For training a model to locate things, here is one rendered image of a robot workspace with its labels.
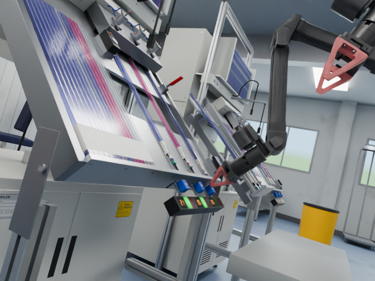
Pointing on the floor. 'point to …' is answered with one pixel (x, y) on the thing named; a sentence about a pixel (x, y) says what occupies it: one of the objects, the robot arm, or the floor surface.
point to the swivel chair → (18, 130)
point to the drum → (318, 223)
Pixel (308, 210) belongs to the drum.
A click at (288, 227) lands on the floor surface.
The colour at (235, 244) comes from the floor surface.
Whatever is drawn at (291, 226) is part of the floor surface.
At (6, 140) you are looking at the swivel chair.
